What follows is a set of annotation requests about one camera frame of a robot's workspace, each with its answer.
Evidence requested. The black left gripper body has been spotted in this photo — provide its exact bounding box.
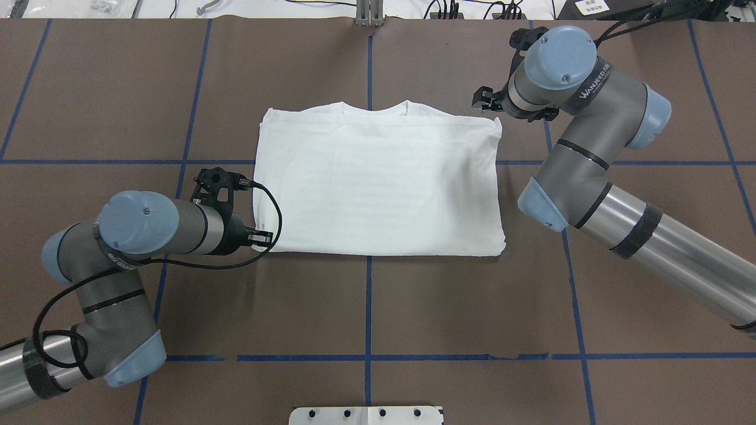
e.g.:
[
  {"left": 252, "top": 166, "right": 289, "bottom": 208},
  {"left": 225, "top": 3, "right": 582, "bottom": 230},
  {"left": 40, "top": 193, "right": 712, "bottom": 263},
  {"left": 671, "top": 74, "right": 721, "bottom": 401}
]
[{"left": 191, "top": 168, "right": 275, "bottom": 256}]

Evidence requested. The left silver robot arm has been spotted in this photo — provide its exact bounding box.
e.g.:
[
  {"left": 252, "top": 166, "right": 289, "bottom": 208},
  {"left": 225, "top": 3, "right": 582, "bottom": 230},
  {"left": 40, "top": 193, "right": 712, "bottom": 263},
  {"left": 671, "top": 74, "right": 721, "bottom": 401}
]
[{"left": 2, "top": 167, "right": 282, "bottom": 414}]

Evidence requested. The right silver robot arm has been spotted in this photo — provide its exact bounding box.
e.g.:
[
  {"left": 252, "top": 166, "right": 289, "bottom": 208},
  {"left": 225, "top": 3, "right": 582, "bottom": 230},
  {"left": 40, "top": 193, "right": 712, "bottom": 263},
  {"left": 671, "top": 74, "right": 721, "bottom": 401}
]
[{"left": 472, "top": 26, "right": 754, "bottom": 339}]

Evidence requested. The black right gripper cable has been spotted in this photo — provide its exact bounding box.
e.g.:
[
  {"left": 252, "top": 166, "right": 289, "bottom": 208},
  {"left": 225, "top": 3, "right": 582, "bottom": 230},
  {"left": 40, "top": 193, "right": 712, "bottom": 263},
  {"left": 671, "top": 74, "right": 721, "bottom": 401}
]
[{"left": 594, "top": 0, "right": 709, "bottom": 48}]

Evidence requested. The black box with white label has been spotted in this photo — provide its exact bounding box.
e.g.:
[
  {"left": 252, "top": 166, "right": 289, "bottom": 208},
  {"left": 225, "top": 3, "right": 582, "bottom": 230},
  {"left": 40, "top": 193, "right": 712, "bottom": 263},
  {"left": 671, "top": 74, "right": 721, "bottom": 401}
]
[{"left": 557, "top": 1, "right": 663, "bottom": 21}]

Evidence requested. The white long-sleeve printed shirt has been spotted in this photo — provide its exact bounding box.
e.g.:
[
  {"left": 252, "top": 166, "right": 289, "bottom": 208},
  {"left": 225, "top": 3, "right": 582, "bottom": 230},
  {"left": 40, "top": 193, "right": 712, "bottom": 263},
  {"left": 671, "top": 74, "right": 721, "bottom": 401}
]
[{"left": 253, "top": 100, "right": 507, "bottom": 257}]

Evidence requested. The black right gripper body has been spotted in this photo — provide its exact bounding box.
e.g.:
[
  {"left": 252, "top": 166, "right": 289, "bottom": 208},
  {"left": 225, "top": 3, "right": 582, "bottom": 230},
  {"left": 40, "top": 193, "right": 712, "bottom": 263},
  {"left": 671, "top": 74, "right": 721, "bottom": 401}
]
[{"left": 471, "top": 27, "right": 559, "bottom": 123}]

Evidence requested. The aluminium frame post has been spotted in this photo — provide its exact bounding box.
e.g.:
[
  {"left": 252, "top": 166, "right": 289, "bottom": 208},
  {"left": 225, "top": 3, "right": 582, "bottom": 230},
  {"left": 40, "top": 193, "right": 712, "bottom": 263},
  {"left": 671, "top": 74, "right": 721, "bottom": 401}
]
[{"left": 356, "top": 0, "right": 385, "bottom": 27}]

